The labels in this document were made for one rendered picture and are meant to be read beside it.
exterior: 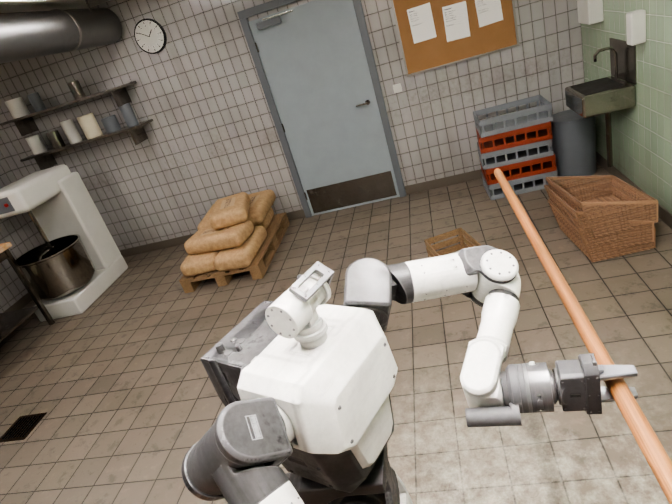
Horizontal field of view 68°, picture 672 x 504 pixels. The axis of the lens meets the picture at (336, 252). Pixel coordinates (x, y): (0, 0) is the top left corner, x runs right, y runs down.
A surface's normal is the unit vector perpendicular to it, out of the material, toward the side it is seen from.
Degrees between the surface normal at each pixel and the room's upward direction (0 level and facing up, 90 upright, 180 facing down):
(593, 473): 0
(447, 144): 90
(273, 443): 50
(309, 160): 90
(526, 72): 90
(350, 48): 90
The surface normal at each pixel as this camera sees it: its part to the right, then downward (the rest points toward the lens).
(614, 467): -0.28, -0.86
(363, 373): 0.81, 0.03
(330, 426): 0.19, 0.29
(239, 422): 0.54, -0.66
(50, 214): -0.12, 0.46
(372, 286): 0.00, -0.56
